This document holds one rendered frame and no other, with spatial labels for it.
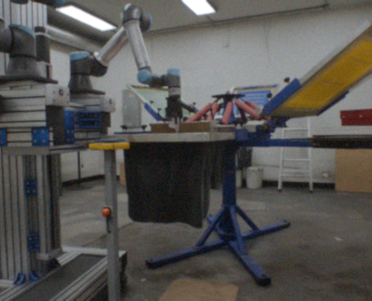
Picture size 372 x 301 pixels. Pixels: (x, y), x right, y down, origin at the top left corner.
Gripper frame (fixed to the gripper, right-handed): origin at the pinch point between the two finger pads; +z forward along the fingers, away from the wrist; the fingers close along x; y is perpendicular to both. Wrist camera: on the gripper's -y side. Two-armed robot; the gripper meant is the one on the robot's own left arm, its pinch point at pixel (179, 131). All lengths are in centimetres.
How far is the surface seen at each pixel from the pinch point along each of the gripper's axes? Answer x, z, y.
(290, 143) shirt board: -78, 11, -54
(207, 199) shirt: 12.2, 36.0, -18.7
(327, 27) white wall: -440, -167, -90
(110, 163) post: 52, 13, 12
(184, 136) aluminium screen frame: 32.6, 2.9, -15.7
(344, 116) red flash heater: -35, -4, -87
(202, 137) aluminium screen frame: 32.6, 3.5, -24.8
